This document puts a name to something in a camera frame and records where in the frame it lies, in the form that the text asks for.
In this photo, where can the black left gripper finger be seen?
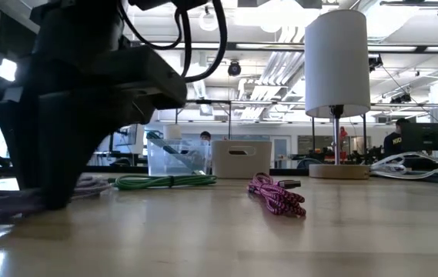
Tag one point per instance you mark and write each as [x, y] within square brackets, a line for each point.
[87, 131]
[18, 134]

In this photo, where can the person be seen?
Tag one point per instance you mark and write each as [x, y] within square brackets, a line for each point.
[393, 142]
[205, 135]

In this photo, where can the black computer monitor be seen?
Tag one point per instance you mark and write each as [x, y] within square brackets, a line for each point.
[424, 136]

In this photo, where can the white shade table lamp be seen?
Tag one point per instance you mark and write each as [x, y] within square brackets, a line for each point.
[336, 61]

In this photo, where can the grey plastic bin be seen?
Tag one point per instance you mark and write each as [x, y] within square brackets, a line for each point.
[241, 165]

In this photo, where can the clear plastic bin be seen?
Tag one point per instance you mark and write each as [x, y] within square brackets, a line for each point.
[176, 161]

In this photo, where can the black overhead camera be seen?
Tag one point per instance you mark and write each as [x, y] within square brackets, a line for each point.
[234, 68]

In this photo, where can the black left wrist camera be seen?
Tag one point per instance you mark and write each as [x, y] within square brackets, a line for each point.
[153, 77]

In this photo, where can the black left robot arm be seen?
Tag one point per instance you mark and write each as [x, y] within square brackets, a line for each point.
[80, 23]

